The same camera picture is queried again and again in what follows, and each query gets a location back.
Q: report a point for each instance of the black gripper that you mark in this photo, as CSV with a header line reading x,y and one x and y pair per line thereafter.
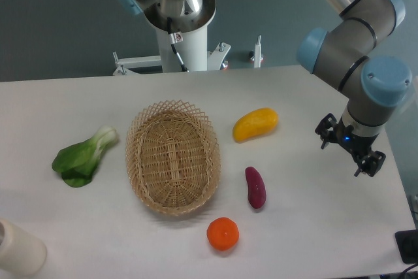
x,y
356,138

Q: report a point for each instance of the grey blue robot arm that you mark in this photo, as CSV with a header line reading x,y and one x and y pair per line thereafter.
x,y
374,86

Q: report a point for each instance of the yellow mango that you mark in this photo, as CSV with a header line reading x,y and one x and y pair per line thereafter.
x,y
254,124

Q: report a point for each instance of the purple sweet potato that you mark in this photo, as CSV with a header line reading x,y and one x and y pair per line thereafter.
x,y
256,188

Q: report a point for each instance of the black device at edge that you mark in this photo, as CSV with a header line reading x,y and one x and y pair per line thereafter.
x,y
407,245

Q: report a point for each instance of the orange tangerine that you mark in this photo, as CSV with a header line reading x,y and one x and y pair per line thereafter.
x,y
222,234

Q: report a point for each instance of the woven wicker basket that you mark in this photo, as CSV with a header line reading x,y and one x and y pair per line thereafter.
x,y
172,157

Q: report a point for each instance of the green bok choy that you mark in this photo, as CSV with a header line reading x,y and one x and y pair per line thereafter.
x,y
78,162

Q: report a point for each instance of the white cylindrical bottle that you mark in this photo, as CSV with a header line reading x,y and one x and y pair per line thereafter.
x,y
22,253

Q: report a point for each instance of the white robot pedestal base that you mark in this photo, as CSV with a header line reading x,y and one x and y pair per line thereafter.
x,y
181,28

